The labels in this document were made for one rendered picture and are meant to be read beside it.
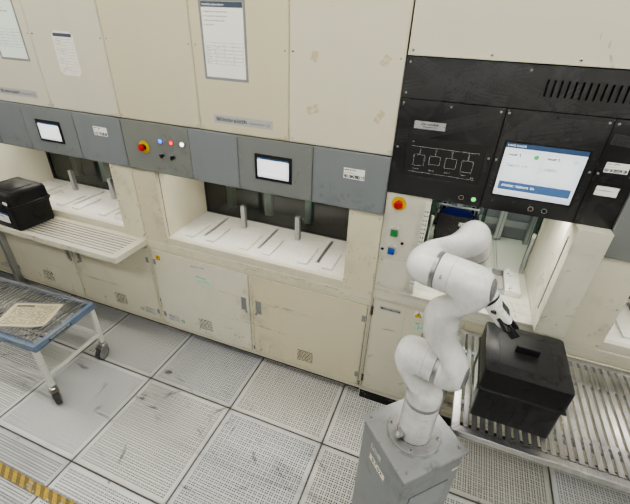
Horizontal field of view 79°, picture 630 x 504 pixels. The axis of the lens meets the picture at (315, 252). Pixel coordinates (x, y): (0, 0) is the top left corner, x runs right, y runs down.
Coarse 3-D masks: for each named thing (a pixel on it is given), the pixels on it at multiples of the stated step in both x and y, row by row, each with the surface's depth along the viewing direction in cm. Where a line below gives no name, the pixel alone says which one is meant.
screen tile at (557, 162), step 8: (552, 160) 145; (560, 160) 144; (568, 160) 143; (560, 168) 145; (568, 168) 144; (576, 168) 143; (544, 176) 148; (552, 176) 147; (560, 176) 146; (568, 176) 146; (576, 176) 145; (552, 184) 149; (560, 184) 148; (568, 184) 147
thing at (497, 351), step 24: (504, 336) 151; (528, 336) 152; (480, 360) 151; (504, 360) 140; (528, 360) 141; (552, 360) 141; (480, 384) 141; (504, 384) 137; (528, 384) 133; (552, 384) 132; (552, 408) 134
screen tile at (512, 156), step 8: (512, 152) 148; (520, 152) 148; (512, 160) 150; (520, 160) 149; (528, 160) 148; (504, 168) 152; (512, 168) 151; (528, 168) 149; (536, 168) 148; (504, 176) 154; (512, 176) 153; (520, 176) 151; (528, 176) 150
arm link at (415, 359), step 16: (416, 336) 126; (400, 352) 124; (416, 352) 121; (432, 352) 120; (400, 368) 125; (416, 368) 120; (432, 368) 118; (416, 384) 126; (432, 384) 128; (416, 400) 126; (432, 400) 125
